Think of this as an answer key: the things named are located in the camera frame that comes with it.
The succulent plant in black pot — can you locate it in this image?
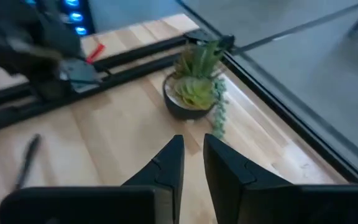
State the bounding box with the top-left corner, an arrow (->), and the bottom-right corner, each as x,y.
162,40 -> 229,139

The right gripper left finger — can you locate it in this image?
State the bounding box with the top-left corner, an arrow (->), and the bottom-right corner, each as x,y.
0,135 -> 185,224

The black pen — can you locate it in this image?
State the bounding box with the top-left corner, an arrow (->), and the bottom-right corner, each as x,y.
13,133 -> 42,191

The black metal table frame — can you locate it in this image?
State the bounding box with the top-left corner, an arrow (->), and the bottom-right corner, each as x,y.
0,27 -> 358,184

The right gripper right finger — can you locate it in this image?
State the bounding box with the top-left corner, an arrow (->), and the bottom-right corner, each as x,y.
203,133 -> 358,224

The black computer with blue lights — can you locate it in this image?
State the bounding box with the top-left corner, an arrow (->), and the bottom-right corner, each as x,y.
57,0 -> 95,35

